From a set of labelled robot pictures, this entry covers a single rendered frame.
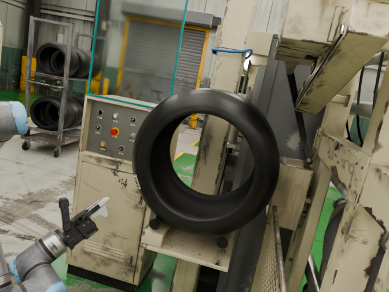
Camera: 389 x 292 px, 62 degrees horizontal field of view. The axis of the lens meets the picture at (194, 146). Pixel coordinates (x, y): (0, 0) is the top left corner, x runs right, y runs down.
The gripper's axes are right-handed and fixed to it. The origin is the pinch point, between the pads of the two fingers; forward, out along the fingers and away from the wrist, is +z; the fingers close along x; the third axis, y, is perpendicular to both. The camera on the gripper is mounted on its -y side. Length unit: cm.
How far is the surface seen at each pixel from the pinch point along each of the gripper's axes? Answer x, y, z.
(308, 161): 21, 38, 76
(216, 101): 28, -9, 46
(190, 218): 13.0, 23.6, 19.0
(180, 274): -37, 65, 13
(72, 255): -119, 41, -23
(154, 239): -1.8, 26.2, 6.4
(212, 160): -12, 19, 53
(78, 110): -411, -60, 104
